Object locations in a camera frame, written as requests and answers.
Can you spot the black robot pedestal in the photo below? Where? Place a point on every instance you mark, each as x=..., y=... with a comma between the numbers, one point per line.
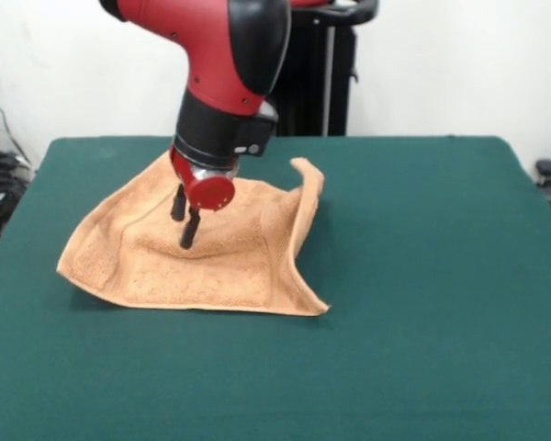
x=321, y=92

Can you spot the dark green tablecloth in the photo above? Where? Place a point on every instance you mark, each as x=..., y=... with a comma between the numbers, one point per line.
x=395, y=344

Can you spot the tan terry towel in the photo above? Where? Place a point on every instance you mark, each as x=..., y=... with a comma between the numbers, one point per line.
x=211, y=275

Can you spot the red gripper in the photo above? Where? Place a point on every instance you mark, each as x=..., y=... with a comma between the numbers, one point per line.
x=206, y=190

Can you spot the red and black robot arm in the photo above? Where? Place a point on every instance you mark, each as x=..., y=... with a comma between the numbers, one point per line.
x=225, y=78

